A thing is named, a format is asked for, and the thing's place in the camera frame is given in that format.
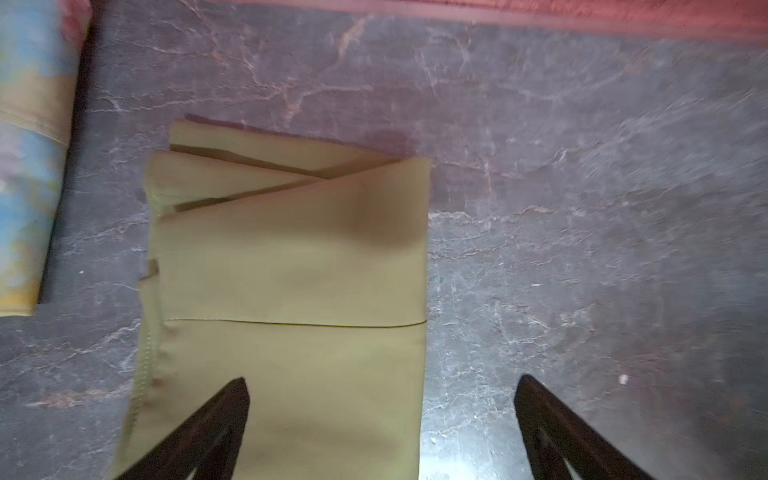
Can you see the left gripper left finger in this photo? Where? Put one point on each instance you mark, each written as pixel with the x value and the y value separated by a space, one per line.
pixel 205 446

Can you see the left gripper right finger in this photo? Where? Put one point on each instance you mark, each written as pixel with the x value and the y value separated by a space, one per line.
pixel 559 443

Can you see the olive green skirt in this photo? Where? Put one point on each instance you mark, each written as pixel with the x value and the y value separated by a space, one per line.
pixel 299 265

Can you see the floral pastel skirt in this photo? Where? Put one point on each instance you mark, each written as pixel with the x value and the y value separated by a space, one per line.
pixel 41 46

